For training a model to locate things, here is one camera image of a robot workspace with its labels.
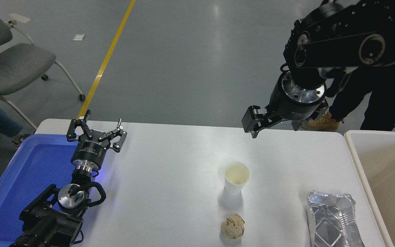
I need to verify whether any grey office chair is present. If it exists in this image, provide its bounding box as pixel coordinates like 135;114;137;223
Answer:
0;0;86;130

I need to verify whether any crumpled tan paper ball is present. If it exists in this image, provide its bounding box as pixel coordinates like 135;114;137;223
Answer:
220;213;245;239

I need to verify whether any seated person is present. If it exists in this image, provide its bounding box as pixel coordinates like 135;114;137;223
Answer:
0;90;33;146

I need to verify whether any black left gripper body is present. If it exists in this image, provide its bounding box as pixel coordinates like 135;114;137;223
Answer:
71;130;111;169

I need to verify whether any standing person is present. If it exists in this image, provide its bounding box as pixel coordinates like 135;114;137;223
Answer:
302;62;395;132

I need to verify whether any silver foil tray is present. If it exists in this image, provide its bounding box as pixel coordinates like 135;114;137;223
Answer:
307;190;366;247

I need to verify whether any blue plastic tray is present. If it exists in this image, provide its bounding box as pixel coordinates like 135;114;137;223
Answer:
0;134;99;244

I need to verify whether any white paper cup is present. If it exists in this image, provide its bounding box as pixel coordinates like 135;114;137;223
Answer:
224;161;250;195

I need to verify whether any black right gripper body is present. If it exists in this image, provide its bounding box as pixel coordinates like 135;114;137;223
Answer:
268;77;329;121

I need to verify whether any large pale bin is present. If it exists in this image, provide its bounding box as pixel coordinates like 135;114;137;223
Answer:
344;130;395;247

